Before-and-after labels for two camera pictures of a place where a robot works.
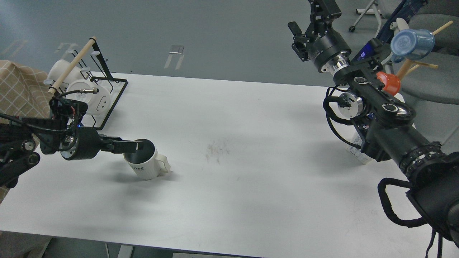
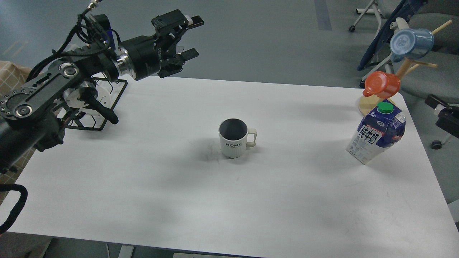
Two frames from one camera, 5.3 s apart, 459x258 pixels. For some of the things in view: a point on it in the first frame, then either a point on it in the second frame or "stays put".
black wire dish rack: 95,96 stays put
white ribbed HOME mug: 146,164 → 235,137
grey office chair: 435,77 stays put
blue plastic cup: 412,44 stays put
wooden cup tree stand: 409,65 stays put
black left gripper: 89,142 → 157,55
